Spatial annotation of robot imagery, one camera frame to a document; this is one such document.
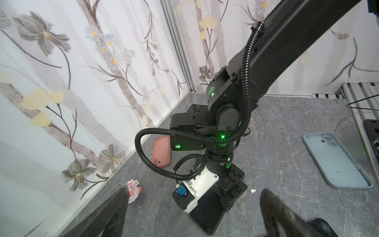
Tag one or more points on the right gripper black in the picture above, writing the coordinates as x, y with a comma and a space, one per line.
229, 187

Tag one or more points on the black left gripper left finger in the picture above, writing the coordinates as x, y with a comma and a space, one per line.
105, 221

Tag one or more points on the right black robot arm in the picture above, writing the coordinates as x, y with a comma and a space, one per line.
213, 131

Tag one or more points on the black smartphone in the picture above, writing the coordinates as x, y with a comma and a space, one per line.
322, 227

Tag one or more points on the black phone case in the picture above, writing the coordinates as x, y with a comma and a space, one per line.
210, 210

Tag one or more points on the pink white cupcake toy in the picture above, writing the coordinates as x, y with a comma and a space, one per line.
134, 190

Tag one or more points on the pink phone case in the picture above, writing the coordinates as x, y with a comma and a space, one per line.
161, 153

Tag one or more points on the pale green phone case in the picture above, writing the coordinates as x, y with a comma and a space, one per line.
336, 163

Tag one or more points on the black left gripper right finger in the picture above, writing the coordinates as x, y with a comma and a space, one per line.
280, 220

